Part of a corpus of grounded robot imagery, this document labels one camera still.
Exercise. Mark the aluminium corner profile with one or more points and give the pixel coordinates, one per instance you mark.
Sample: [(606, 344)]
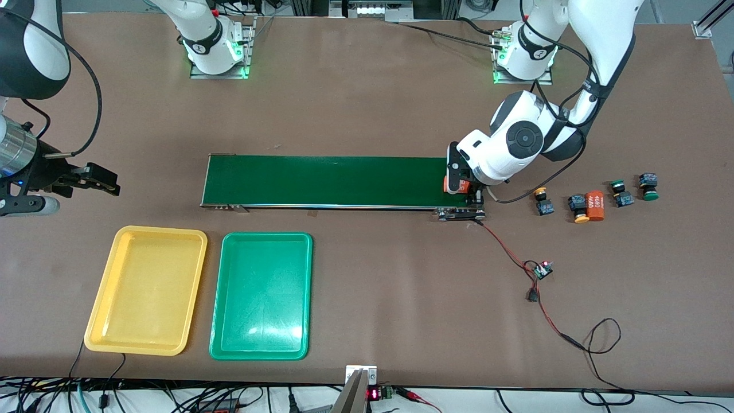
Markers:
[(708, 26)]

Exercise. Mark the red LED display module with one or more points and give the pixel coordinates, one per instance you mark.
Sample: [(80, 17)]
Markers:
[(374, 394)]

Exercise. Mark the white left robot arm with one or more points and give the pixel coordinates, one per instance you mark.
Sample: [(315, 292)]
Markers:
[(602, 34)]

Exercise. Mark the red clip test lead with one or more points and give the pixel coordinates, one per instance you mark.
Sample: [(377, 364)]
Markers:
[(410, 393)]

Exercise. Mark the green plastic tray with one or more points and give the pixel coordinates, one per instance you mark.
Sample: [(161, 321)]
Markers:
[(261, 295)]

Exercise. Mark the orange cylinder white print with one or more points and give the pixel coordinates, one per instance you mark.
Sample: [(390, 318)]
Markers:
[(596, 206), (465, 186)]

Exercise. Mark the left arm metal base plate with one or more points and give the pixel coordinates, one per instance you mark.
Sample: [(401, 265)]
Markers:
[(522, 81)]

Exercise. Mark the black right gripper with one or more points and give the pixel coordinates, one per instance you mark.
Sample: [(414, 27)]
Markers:
[(41, 171)]

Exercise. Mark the yellow push button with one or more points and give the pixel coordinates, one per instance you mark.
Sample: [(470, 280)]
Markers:
[(578, 205), (545, 206)]

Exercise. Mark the metal frame with light strip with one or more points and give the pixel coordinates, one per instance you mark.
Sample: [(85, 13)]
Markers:
[(373, 10)]

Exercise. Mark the green conveyor belt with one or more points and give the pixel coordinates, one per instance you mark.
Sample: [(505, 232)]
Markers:
[(344, 180)]

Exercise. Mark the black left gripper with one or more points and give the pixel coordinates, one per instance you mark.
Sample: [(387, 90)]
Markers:
[(475, 197)]

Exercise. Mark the green push button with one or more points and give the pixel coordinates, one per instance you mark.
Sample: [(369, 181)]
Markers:
[(648, 182), (622, 199)]

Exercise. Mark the small green circuit board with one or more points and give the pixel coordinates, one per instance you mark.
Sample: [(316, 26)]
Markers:
[(542, 270)]

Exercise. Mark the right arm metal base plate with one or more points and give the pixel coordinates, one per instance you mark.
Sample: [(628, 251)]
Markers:
[(221, 75)]

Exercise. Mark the yellow plastic tray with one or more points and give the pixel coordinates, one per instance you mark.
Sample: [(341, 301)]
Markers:
[(146, 287)]

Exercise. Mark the aluminium camera bracket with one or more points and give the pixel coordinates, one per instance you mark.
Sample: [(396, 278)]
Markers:
[(360, 376)]

